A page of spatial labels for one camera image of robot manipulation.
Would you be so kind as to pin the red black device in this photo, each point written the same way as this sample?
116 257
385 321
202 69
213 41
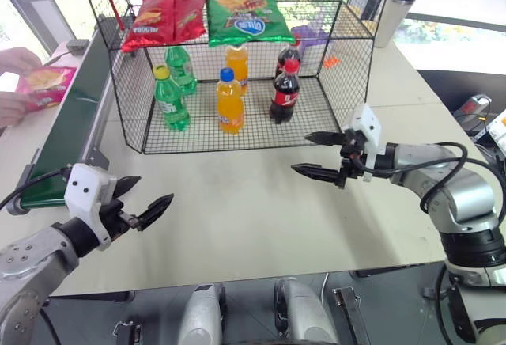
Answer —
472 107

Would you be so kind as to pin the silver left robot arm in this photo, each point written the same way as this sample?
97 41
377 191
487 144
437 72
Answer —
27 270

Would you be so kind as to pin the white colourful box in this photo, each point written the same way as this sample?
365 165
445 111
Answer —
499 127

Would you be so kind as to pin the grey power adapter with cable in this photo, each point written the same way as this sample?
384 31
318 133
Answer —
77 45

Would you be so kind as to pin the green conveyor belt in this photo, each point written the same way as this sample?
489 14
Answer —
67 131

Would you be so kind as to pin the silver rounded housing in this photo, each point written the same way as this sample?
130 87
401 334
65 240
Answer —
201 317
304 313

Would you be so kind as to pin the purple plastic object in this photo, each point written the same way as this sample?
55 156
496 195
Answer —
312 36

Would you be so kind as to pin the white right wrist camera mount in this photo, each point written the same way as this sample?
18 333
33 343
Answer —
369 123

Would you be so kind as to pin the cola bottle red cap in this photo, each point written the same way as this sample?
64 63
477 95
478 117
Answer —
285 95
288 55

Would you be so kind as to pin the large red chip bag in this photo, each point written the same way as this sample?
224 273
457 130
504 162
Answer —
152 20

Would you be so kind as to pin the orange soda bottle blue cap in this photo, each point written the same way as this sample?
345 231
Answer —
230 107

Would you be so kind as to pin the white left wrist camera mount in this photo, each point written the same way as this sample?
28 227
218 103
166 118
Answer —
85 190

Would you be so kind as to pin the person's bare hand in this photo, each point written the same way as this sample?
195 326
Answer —
12 107
16 60

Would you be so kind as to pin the green chip bag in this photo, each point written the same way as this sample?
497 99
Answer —
247 16

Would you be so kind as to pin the white thermos black lid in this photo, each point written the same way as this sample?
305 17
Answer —
391 12

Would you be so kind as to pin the black desk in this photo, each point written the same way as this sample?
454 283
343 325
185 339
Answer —
442 84

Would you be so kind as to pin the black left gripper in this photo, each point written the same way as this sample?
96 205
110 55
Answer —
114 218

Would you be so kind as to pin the small red chip bag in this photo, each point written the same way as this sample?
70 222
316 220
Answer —
190 12

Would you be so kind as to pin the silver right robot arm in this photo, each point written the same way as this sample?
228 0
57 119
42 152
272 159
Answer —
466 194

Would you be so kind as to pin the green soda bottle yellow cap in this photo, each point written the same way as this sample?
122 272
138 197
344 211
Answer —
172 103

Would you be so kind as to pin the pink chip bag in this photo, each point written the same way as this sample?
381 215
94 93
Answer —
47 84

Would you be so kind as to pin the small orange plastic piece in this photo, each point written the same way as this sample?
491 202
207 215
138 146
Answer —
332 62

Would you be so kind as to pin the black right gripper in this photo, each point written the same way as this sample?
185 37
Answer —
352 155

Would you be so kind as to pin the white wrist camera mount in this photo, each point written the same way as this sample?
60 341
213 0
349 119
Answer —
85 190
369 123

